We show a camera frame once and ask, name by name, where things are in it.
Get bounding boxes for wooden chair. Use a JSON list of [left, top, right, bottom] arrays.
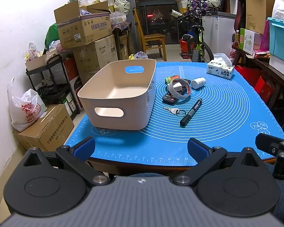
[[133, 8, 167, 61]]

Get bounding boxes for black metal shelf cart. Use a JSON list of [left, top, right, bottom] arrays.
[[26, 54, 79, 119]]

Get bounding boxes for grey plastic bag floor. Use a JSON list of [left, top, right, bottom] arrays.
[[134, 51, 148, 59]]

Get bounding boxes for white refrigerator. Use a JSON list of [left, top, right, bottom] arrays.
[[203, 12, 236, 56]]

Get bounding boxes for beige plastic storage bin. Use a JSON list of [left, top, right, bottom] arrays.
[[78, 59, 156, 130]]

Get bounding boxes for open cardboard box top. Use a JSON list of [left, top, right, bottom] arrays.
[[54, 0, 112, 49]]

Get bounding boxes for black marker pen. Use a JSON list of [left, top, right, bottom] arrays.
[[180, 98, 203, 127]]

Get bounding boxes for black remote control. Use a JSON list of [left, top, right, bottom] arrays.
[[162, 79, 190, 104]]

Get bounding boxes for cardboard box on floor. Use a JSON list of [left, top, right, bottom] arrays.
[[14, 104, 74, 152]]

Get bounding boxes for white tissue box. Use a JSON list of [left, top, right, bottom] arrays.
[[207, 53, 234, 79]]

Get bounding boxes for teal plastic storage bin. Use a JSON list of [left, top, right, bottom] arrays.
[[267, 17, 284, 61]]

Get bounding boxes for silver keys with ring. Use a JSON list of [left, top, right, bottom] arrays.
[[163, 107, 187, 117]]

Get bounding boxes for white pill bottle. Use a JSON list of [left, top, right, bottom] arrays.
[[191, 77, 206, 90]]

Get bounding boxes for orange purple toy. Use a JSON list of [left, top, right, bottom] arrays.
[[169, 75, 180, 83]]

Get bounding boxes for white red plastic bag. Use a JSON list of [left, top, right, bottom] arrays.
[[7, 77, 47, 132]]

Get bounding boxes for green black bicycle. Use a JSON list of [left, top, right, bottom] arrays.
[[170, 9, 214, 63]]

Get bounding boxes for green tape roll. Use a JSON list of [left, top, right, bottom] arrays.
[[165, 77, 170, 84]]

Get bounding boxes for large cardboard box stack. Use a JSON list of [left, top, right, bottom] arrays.
[[73, 35, 118, 85]]

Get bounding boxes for blue silicone baking mat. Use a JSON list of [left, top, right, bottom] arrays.
[[66, 62, 284, 166]]

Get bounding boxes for white usb charger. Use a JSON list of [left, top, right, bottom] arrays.
[[173, 82, 183, 92]]

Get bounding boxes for tape roll red white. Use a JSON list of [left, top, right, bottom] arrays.
[[168, 77, 191, 100]]

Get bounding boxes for green white carton box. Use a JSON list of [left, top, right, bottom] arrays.
[[239, 28, 255, 55]]

